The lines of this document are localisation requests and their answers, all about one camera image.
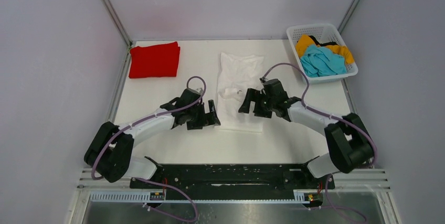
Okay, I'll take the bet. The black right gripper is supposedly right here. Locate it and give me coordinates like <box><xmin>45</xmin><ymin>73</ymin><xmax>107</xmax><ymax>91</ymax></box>
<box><xmin>238</xmin><ymin>88</ymin><xmax>276</xmax><ymax>119</ymax></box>

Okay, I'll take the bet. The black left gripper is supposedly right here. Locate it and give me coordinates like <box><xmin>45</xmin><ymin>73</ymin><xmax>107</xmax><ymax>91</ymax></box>
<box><xmin>187</xmin><ymin>99</ymin><xmax>219</xmax><ymax>130</ymax></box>

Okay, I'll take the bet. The white t shirt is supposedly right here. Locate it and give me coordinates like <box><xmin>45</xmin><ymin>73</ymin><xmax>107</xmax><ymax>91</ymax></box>
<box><xmin>215</xmin><ymin>52</ymin><xmax>264</xmax><ymax>133</ymax></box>

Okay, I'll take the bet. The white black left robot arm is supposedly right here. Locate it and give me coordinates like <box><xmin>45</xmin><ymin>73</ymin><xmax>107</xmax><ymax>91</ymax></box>
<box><xmin>83</xmin><ymin>88</ymin><xmax>220</xmax><ymax>188</ymax></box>

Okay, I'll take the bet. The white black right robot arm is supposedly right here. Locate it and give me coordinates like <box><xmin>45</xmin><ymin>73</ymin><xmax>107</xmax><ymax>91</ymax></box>
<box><xmin>238</xmin><ymin>79</ymin><xmax>375</xmax><ymax>188</ymax></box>

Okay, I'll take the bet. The turquoise t shirt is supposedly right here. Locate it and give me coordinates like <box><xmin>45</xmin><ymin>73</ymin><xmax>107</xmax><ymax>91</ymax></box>
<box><xmin>300</xmin><ymin>45</ymin><xmax>347</xmax><ymax>78</ymax></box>

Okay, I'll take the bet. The yellow t shirt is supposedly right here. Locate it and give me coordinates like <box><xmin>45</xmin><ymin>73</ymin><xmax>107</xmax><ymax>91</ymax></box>
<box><xmin>295</xmin><ymin>34</ymin><xmax>355</xmax><ymax>64</ymax></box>

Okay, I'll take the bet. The folded red t shirt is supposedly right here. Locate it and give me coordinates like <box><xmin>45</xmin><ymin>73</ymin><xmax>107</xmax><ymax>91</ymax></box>
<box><xmin>129</xmin><ymin>41</ymin><xmax>181</xmax><ymax>79</ymax></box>

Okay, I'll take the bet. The white plastic laundry basket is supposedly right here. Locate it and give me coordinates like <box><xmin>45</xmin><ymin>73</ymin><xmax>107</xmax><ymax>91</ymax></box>
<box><xmin>287</xmin><ymin>23</ymin><xmax>358</xmax><ymax>84</ymax></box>

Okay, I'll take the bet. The black garment in basket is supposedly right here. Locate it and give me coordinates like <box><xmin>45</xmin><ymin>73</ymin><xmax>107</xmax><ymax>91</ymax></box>
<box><xmin>309</xmin><ymin>35</ymin><xmax>338</xmax><ymax>48</ymax></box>

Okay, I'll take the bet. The aluminium frame rail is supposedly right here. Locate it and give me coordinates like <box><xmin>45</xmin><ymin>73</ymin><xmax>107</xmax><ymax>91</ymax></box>
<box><xmin>101</xmin><ymin>0</ymin><xmax>132</xmax><ymax>47</ymax></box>

